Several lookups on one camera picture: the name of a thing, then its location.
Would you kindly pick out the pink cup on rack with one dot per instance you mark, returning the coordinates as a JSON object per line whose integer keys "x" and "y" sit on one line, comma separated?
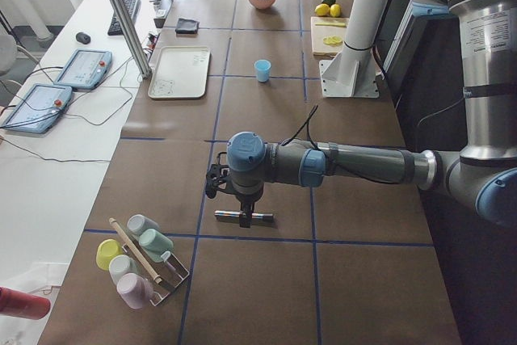
{"x": 135, "y": 290}

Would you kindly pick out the black computer mouse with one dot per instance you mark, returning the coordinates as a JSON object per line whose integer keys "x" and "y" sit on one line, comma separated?
{"x": 83, "y": 38}

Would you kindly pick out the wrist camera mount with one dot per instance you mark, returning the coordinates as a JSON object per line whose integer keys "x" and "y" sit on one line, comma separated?
{"x": 218, "y": 179}

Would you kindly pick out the yellow cup on rack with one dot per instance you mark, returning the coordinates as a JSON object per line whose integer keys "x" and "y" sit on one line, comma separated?
{"x": 107, "y": 250}

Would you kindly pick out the folded grey cloth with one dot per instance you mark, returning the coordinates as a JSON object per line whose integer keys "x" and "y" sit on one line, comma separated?
{"x": 187, "y": 26}

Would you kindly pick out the teach pendant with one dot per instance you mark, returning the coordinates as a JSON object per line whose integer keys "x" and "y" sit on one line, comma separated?
{"x": 85, "y": 69}
{"x": 39, "y": 109}

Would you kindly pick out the yellow lemon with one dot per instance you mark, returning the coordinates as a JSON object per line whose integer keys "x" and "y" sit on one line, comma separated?
{"x": 322, "y": 10}
{"x": 335, "y": 10}

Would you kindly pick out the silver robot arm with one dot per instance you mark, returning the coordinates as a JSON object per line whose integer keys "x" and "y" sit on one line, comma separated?
{"x": 481, "y": 176}

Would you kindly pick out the aluminium frame post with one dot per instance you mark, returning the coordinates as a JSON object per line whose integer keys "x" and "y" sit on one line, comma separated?
{"x": 131, "y": 37}

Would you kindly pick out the yellow knife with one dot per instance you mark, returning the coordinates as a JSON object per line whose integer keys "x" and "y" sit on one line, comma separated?
{"x": 331, "y": 24}

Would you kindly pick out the steel muddler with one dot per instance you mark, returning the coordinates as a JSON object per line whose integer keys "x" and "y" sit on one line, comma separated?
{"x": 265, "y": 217}

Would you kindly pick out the lemon slices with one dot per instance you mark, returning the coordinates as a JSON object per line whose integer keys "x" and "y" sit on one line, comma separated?
{"x": 332, "y": 40}

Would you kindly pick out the far teach pendant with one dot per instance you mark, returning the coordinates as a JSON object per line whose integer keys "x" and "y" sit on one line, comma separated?
{"x": 85, "y": 69}

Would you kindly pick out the green cup on rack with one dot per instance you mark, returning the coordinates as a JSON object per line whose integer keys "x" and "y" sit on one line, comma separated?
{"x": 155, "y": 244}

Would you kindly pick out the wooden cutting board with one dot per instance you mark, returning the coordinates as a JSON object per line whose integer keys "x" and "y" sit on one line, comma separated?
{"x": 327, "y": 35}

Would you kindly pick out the grey cup on rack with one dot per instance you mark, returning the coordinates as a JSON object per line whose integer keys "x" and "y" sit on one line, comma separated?
{"x": 138, "y": 224}

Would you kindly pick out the white cup rack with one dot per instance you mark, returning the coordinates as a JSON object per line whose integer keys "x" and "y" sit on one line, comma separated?
{"x": 166, "y": 276}

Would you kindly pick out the near teach pendant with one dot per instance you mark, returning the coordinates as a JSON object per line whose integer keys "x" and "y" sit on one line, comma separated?
{"x": 39, "y": 109}

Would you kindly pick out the red bottle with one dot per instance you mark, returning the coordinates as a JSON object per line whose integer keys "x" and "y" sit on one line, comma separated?
{"x": 23, "y": 305}

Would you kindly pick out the cream bear tray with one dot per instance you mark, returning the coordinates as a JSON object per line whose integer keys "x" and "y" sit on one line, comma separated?
{"x": 180, "y": 73}

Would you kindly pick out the light blue cup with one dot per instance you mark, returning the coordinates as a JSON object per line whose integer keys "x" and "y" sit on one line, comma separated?
{"x": 262, "y": 69}

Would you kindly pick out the white cup on rack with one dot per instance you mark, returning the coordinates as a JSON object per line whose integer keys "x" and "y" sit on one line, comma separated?
{"x": 120, "y": 266}

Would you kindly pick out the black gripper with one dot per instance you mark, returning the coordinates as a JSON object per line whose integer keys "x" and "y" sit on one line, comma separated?
{"x": 245, "y": 200}

